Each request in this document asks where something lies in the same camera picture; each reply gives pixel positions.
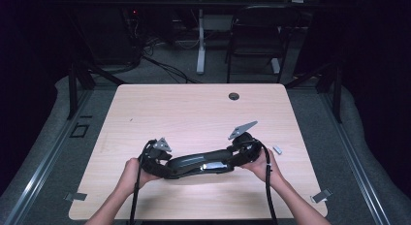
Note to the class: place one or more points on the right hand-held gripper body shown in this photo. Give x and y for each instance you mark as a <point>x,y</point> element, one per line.
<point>247,149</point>

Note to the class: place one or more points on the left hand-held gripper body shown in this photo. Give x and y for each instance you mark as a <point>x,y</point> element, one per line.
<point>151,162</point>

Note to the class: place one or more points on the silver staple strip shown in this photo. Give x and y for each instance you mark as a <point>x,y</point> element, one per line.
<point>277,150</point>

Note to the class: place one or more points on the black stapler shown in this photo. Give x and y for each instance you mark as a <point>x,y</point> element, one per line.
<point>200,163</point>

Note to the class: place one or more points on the person's left hand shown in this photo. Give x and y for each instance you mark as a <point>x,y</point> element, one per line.
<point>132,175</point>

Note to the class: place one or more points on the person's right hand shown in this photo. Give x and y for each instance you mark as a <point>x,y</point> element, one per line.
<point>263,168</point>

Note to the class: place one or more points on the black tape strip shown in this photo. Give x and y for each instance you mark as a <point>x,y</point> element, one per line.
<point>86,116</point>

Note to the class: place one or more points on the grey tape piece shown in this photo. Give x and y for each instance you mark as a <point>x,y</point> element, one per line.
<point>76,196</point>
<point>321,196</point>

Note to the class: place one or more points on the black tape square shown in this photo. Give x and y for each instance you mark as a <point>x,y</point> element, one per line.
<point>71,131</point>

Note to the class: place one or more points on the white desk foot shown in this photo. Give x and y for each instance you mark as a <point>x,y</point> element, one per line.
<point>275,66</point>

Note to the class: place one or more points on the white desk leg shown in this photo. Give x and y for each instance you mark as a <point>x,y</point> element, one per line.
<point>201,47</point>

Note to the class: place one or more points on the black folding chair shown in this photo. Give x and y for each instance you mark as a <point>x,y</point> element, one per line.
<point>258,34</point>

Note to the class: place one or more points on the black computer tower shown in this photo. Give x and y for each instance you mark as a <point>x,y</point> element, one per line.
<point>110,34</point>

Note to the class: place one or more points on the black frame post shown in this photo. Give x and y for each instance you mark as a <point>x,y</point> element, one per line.
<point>72,92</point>

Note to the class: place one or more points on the aluminium floor rail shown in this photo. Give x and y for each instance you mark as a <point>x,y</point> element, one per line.
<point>355,160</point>
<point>45,160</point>

